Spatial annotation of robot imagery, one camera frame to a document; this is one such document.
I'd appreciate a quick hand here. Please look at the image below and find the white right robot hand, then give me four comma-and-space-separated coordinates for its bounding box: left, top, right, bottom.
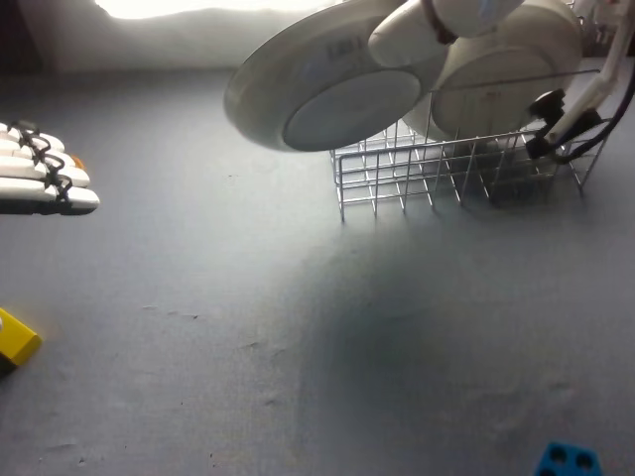
366, 0, 527, 69

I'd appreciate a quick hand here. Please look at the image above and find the white plate with dark rim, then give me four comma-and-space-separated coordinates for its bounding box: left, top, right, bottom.
399, 0, 584, 145
222, 0, 438, 154

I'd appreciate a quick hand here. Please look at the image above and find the grey table cloth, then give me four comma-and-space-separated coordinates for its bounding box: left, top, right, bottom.
0, 0, 635, 476

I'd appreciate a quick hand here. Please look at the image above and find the blue pentagon piece with holes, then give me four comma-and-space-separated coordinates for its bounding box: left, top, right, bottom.
533, 440, 604, 476

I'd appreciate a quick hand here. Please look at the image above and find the yellow rectangular block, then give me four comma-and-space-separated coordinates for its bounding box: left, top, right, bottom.
0, 306, 44, 378

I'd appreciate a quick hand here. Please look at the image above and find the silver wire dish rack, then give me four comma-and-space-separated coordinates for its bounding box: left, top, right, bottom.
327, 0, 616, 222

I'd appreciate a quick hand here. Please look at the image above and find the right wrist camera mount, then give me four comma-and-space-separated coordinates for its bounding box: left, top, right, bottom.
524, 0, 635, 165

